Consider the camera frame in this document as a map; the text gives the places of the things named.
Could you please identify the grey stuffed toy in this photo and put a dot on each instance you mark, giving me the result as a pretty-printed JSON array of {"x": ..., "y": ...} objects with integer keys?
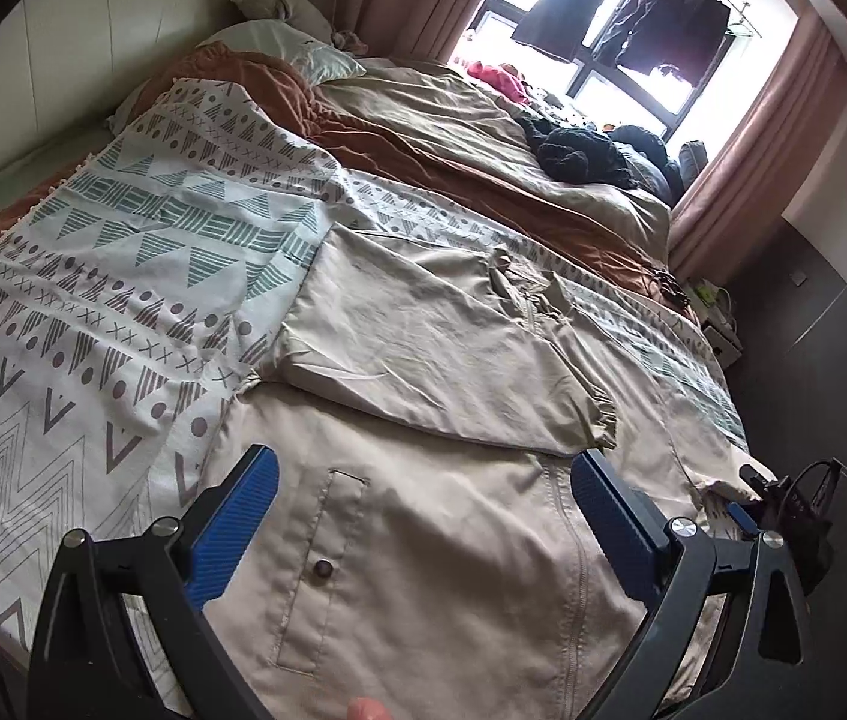
[{"x": 273, "y": 4}]

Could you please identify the dark hanging garment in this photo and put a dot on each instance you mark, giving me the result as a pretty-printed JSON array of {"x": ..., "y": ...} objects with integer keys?
[
  {"x": 663, "y": 22},
  {"x": 566, "y": 0}
]

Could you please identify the brown blanket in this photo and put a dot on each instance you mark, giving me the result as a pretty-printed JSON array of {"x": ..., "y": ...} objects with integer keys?
[{"x": 258, "y": 75}]

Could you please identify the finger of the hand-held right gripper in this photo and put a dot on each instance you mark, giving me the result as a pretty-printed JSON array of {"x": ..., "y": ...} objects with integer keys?
[{"x": 738, "y": 516}]

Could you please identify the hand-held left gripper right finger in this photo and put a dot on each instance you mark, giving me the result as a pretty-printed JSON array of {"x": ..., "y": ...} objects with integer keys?
[{"x": 618, "y": 532}]

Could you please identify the beige jacket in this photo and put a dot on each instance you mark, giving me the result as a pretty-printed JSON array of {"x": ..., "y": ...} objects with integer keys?
[{"x": 423, "y": 540}]

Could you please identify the white patterned blanket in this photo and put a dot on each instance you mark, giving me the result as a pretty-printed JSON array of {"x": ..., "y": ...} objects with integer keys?
[{"x": 131, "y": 255}]

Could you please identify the pile of dark clothes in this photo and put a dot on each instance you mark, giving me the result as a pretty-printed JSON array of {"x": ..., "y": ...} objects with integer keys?
[{"x": 573, "y": 154}]

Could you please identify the beige duvet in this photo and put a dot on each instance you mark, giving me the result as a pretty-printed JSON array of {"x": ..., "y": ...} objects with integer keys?
[{"x": 423, "y": 97}]

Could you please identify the person's left hand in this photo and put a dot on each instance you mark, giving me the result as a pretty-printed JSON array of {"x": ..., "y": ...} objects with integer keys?
[{"x": 367, "y": 711}]

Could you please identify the dark framed window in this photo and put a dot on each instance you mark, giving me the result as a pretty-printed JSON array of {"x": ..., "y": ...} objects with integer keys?
[{"x": 761, "y": 52}]

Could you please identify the pale green pillow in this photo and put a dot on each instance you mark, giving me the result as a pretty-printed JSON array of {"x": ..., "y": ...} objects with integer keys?
[{"x": 281, "y": 41}]

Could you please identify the red cloth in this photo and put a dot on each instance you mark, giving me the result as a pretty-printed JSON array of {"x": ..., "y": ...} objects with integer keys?
[{"x": 495, "y": 75}]

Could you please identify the white box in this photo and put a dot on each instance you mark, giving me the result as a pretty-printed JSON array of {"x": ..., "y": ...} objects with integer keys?
[{"x": 720, "y": 341}]

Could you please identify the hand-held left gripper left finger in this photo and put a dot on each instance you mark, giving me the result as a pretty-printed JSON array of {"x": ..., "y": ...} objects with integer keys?
[{"x": 243, "y": 510}]

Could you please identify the white padded bed frame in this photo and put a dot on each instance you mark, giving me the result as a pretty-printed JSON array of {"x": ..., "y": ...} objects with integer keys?
[{"x": 56, "y": 52}]

